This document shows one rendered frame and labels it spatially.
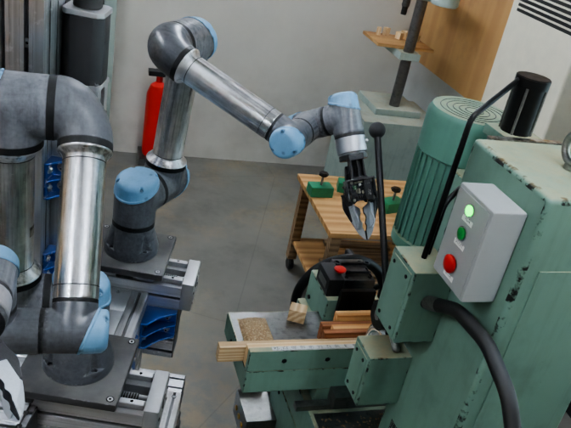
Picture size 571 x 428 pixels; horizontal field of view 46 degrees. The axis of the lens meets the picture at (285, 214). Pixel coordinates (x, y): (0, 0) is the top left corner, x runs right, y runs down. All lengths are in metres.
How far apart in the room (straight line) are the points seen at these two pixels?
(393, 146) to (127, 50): 1.71
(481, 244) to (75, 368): 0.88
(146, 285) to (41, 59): 0.79
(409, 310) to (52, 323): 0.60
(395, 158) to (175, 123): 2.18
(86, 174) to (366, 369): 0.63
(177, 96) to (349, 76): 2.88
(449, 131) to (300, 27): 3.19
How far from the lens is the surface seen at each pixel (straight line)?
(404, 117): 3.94
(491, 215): 1.02
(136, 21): 4.29
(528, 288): 1.09
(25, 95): 1.24
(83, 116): 1.23
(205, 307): 3.16
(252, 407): 1.82
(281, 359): 1.48
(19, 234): 1.37
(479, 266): 1.06
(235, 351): 1.49
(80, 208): 1.19
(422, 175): 1.37
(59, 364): 1.53
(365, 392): 1.37
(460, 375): 1.21
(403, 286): 1.20
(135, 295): 1.95
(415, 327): 1.24
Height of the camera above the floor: 1.87
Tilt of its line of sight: 27 degrees down
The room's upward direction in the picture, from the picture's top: 12 degrees clockwise
